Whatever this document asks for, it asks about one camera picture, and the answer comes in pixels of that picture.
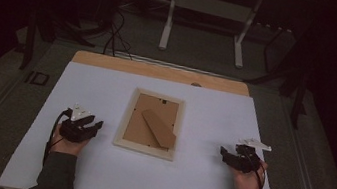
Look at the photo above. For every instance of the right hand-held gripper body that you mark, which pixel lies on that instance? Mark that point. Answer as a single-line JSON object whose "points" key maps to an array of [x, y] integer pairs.
{"points": [[246, 160]]}

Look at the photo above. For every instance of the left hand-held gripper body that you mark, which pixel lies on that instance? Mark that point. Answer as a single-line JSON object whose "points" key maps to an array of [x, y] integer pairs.
{"points": [[74, 131]]}

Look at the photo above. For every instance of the wooden picture frame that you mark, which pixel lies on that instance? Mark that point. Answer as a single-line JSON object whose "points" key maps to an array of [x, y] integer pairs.
{"points": [[151, 129]]}

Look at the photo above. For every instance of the person's left hand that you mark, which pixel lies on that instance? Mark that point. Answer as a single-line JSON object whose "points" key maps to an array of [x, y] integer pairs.
{"points": [[65, 147]]}

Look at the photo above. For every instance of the person's right hand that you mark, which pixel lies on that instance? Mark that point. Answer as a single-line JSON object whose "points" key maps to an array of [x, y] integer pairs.
{"points": [[248, 184]]}

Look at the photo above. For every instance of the black rectangular floor plate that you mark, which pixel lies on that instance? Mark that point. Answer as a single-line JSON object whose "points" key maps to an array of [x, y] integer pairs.
{"points": [[37, 78]]}

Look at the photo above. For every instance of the white table mat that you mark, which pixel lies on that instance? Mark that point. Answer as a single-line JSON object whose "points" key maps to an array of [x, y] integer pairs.
{"points": [[157, 180]]}

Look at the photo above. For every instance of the metal strip behind table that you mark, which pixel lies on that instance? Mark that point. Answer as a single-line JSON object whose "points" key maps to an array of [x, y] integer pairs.
{"points": [[177, 66]]}

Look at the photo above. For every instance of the black metal stand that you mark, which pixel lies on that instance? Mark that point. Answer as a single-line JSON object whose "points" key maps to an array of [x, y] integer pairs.
{"points": [[300, 77]]}

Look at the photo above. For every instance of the white metal desk frame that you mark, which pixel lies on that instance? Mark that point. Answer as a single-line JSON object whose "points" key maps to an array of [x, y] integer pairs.
{"points": [[210, 6]]}

